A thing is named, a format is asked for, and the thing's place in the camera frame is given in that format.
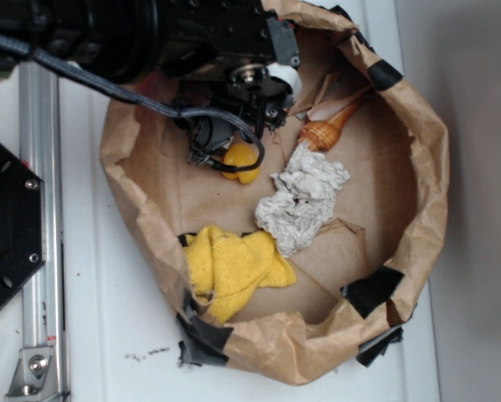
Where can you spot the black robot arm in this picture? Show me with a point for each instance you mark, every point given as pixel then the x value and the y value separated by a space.
pixel 110 46

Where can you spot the yellow rubber duck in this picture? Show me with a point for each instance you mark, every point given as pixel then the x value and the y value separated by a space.
pixel 239 155

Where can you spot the metal corner bracket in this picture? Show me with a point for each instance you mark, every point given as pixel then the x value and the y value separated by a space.
pixel 35 376

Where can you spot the crumpled white paper towel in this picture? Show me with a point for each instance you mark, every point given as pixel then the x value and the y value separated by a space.
pixel 306 194

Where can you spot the aluminium extrusion rail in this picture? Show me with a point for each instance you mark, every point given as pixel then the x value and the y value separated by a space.
pixel 44 294

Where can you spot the yellow microfibre cloth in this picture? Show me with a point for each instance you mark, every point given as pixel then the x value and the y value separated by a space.
pixel 226 269

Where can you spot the black octagonal mount plate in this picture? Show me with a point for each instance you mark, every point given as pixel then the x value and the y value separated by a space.
pixel 21 232

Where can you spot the brown paper bag bin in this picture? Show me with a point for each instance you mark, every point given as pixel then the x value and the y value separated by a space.
pixel 361 277

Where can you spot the white tray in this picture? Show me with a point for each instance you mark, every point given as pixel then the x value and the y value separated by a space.
pixel 121 335

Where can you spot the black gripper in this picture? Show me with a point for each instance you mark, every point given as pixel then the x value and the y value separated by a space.
pixel 233 56

